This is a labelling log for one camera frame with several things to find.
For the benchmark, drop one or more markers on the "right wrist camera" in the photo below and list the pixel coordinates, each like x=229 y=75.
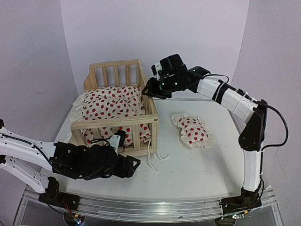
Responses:
x=157 y=70

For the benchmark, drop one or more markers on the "strawberry print ruffled mattress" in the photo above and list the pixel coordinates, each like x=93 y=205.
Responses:
x=110 y=103

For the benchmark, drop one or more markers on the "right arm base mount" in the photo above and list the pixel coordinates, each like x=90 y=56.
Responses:
x=246 y=201

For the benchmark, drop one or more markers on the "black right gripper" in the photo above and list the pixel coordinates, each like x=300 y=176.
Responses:
x=153 y=91

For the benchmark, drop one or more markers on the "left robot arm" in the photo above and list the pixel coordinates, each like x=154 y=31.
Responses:
x=100 y=160

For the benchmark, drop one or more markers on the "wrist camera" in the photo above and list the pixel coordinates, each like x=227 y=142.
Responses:
x=157 y=70
x=117 y=140

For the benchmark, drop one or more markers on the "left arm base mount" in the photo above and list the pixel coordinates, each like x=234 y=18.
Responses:
x=53 y=196

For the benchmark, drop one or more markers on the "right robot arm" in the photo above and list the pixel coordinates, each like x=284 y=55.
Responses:
x=171 y=75

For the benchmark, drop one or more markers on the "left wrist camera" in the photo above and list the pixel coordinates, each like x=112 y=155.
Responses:
x=117 y=140

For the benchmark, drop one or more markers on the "strawberry print small pillow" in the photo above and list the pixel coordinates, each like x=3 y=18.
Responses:
x=194 y=130

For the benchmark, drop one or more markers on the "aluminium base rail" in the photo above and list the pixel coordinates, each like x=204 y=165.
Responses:
x=149 y=211

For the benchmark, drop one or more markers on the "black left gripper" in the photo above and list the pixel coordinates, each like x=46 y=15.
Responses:
x=125 y=169

